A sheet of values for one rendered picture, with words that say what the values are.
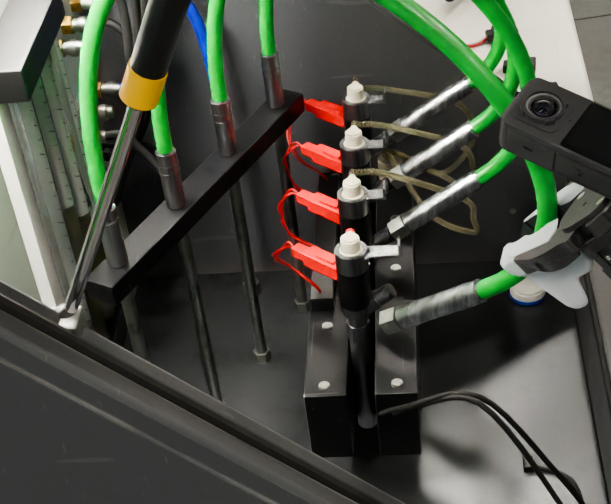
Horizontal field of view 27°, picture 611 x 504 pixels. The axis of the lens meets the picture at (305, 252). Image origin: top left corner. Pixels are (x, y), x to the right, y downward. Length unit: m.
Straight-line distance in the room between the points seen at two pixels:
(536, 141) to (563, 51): 0.81
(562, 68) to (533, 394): 0.42
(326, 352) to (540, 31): 0.61
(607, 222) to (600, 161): 0.04
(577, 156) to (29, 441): 0.35
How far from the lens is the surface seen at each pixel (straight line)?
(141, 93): 0.59
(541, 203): 0.84
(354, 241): 1.04
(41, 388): 0.70
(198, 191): 1.15
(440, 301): 0.93
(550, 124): 0.76
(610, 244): 0.78
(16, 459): 0.74
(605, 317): 1.22
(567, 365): 1.34
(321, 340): 1.15
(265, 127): 1.23
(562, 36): 1.59
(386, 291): 1.08
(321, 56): 1.31
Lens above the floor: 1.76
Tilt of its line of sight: 38 degrees down
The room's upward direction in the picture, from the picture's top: 7 degrees counter-clockwise
